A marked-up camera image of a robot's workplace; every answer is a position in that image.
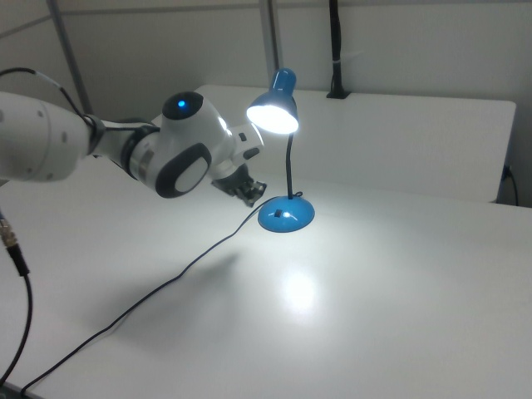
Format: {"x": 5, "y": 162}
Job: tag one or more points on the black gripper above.
{"x": 230, "y": 180}

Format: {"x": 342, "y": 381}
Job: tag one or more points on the blue gooseneck desk lamp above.
{"x": 287, "y": 216}

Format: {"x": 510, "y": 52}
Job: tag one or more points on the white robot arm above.
{"x": 187, "y": 137}

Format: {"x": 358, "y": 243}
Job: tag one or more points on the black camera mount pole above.
{"x": 336, "y": 41}

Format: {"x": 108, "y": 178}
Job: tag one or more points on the grey partition corner post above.
{"x": 70, "y": 58}

